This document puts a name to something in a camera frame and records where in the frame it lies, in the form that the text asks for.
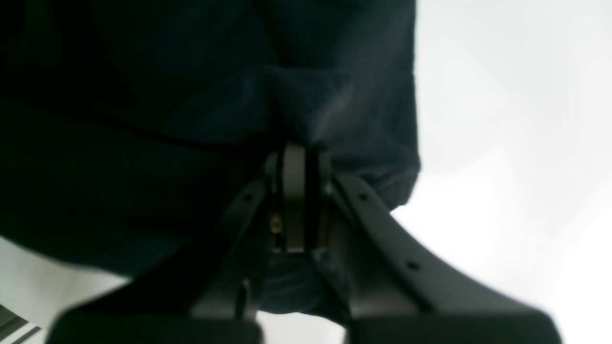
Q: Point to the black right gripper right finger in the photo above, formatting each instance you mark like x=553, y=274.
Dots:
x=398, y=291

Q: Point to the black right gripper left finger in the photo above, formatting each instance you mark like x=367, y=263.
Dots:
x=208, y=292

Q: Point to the black T-shirt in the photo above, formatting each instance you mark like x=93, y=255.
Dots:
x=127, y=126

